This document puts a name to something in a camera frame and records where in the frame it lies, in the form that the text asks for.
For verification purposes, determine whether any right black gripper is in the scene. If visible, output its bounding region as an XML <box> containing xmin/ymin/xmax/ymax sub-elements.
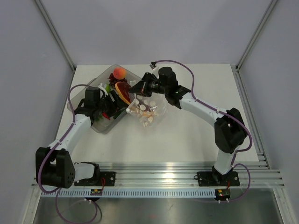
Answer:
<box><xmin>129</xmin><ymin>73</ymin><xmax>169</xmax><ymax>98</ymax></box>

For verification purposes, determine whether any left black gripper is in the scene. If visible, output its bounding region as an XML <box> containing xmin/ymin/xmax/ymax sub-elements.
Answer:
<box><xmin>96</xmin><ymin>91</ymin><xmax>129</xmax><ymax>118</ymax></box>

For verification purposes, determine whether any red orange meat slab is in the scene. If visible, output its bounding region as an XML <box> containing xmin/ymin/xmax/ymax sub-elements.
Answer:
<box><xmin>114</xmin><ymin>82</ymin><xmax>131</xmax><ymax>105</ymax></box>

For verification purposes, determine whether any clear zip top bag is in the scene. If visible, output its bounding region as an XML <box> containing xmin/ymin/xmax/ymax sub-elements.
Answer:
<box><xmin>126</xmin><ymin>93</ymin><xmax>167</xmax><ymax>128</ymax></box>

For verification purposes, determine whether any green cucumber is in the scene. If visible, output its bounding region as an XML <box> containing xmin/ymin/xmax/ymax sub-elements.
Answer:
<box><xmin>113</xmin><ymin>111</ymin><xmax>125</xmax><ymax>119</ymax></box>

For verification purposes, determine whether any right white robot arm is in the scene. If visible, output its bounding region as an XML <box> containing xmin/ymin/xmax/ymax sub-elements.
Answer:
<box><xmin>129</xmin><ymin>67</ymin><xmax>248</xmax><ymax>186</ymax></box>

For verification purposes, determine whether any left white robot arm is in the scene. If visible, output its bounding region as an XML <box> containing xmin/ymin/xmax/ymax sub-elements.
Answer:
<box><xmin>35</xmin><ymin>85</ymin><xmax>127</xmax><ymax>194</ymax></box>

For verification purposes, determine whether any clear plastic food bin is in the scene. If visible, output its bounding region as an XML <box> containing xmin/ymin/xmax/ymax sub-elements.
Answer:
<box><xmin>71</xmin><ymin>64</ymin><xmax>141</xmax><ymax>134</ymax></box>

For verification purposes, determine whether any green lime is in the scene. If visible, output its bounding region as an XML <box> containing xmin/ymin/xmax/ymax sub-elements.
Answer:
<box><xmin>105</xmin><ymin>84</ymin><xmax>111</xmax><ymax>93</ymax></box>

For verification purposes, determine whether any orange peach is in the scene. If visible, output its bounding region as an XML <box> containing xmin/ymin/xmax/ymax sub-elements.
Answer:
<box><xmin>113</xmin><ymin>67</ymin><xmax>127</xmax><ymax>80</ymax></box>

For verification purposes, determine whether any dark red grape bunch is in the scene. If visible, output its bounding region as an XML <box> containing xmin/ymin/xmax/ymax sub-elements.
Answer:
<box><xmin>108</xmin><ymin>73</ymin><xmax>128</xmax><ymax>85</ymax></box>

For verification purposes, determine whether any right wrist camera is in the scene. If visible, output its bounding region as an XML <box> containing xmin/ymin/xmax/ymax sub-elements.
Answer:
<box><xmin>149</xmin><ymin>62</ymin><xmax>159</xmax><ymax>77</ymax></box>

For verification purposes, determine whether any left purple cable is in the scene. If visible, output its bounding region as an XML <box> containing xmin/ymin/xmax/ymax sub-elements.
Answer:
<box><xmin>36</xmin><ymin>84</ymin><xmax>103</xmax><ymax>222</ymax></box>

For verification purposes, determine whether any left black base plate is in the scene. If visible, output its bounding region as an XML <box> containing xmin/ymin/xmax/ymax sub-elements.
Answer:
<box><xmin>74</xmin><ymin>171</ymin><xmax>116</xmax><ymax>187</ymax></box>

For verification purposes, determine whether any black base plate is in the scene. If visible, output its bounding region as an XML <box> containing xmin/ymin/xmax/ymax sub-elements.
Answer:
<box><xmin>194</xmin><ymin>171</ymin><xmax>240</xmax><ymax>187</ymax></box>
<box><xmin>74</xmin><ymin>171</ymin><xmax>116</xmax><ymax>187</ymax></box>

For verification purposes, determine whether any white slotted cable duct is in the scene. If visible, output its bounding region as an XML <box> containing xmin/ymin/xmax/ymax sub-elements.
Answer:
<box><xmin>55</xmin><ymin>189</ymin><xmax>217</xmax><ymax>198</ymax></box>

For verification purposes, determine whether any left aluminium frame post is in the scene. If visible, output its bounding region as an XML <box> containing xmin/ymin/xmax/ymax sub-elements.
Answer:
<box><xmin>33</xmin><ymin>0</ymin><xmax>76</xmax><ymax>74</ymax></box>

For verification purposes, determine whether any aluminium frame post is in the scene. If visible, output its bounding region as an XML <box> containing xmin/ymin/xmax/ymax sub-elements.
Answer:
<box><xmin>235</xmin><ymin>0</ymin><xmax>279</xmax><ymax>72</ymax></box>
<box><xmin>33</xmin><ymin>0</ymin><xmax>76</xmax><ymax>74</ymax></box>

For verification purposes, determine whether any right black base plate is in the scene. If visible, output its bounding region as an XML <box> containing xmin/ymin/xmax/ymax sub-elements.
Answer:
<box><xmin>194</xmin><ymin>171</ymin><xmax>240</xmax><ymax>187</ymax></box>

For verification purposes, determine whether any aluminium mounting rail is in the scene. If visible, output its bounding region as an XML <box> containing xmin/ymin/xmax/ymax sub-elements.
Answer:
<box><xmin>95</xmin><ymin>161</ymin><xmax>285</xmax><ymax>188</ymax></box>

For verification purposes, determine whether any right aluminium frame post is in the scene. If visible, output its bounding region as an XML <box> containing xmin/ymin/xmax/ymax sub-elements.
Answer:
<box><xmin>235</xmin><ymin>0</ymin><xmax>279</xmax><ymax>72</ymax></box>

